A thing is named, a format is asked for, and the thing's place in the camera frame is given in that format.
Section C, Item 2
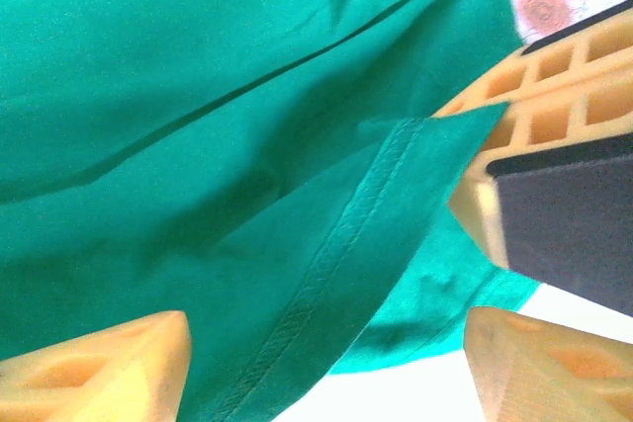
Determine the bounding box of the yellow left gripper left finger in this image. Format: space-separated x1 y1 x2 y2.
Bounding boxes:
0 310 193 422

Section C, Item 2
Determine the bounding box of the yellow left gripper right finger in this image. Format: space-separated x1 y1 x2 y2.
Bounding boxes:
464 305 633 422

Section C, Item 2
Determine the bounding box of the green t-shirt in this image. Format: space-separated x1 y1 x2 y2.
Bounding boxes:
0 0 543 422

